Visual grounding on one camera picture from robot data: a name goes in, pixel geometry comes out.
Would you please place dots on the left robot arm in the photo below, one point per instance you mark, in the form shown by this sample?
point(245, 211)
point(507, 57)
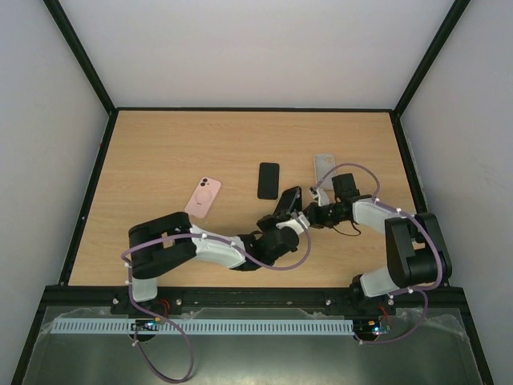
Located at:
point(161, 245)

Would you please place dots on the white phone case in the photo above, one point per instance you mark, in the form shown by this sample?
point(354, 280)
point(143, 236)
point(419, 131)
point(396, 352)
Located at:
point(323, 167)

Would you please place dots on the black phone from white case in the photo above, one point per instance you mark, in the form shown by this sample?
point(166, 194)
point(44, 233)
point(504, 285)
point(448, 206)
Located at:
point(268, 181)

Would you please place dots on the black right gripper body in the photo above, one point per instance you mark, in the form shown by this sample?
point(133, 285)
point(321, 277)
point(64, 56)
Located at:
point(313, 212)

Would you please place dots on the pink cased phone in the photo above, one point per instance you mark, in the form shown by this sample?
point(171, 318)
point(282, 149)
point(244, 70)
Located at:
point(202, 198)

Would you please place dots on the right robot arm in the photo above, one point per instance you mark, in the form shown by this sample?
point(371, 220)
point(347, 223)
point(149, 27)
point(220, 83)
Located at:
point(416, 252)

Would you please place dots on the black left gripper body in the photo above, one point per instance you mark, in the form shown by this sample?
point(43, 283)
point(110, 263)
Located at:
point(263, 222)

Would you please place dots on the white slotted cable duct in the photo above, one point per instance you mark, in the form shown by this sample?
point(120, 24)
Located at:
point(202, 327)

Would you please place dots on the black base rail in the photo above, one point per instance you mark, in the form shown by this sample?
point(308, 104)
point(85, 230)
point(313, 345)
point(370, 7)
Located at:
point(333, 302)

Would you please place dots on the black enclosure frame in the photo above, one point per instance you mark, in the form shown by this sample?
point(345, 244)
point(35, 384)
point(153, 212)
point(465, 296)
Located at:
point(67, 296)

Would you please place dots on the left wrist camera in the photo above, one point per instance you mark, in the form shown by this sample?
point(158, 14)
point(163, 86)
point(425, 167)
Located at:
point(298, 222)

